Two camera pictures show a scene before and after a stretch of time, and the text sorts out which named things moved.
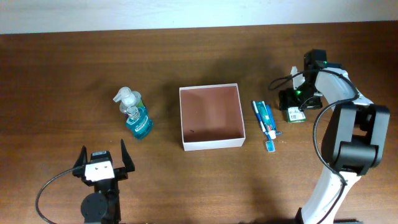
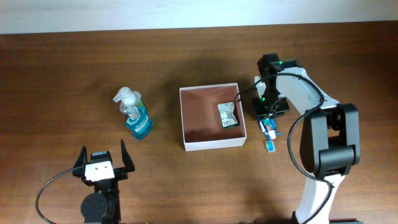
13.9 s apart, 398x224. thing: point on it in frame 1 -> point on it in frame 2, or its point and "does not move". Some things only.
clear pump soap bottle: (128, 98) does not move
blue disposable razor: (277, 132) does not move
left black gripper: (122, 173) does not move
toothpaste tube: (266, 119) does not move
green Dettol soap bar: (295, 115) -> (227, 119)
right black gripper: (287, 99) -> (260, 109)
